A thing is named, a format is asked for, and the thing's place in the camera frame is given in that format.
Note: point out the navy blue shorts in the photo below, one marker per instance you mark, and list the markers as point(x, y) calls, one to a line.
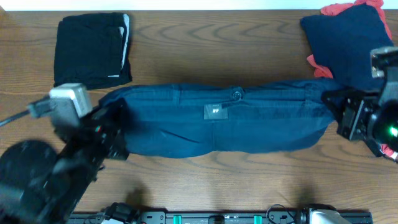
point(180, 121)

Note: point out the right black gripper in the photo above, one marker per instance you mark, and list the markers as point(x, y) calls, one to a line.
point(347, 115)

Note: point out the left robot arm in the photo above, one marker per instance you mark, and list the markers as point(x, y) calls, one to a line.
point(40, 185)

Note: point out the folded black garment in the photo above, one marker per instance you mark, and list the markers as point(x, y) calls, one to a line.
point(93, 49)

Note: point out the red garment in pile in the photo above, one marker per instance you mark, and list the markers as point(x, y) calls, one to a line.
point(320, 71)

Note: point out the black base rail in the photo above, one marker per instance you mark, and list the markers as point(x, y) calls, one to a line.
point(276, 214)

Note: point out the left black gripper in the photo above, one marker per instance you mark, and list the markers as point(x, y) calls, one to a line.
point(115, 131)

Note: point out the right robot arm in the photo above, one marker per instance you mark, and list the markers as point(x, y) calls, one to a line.
point(368, 116)

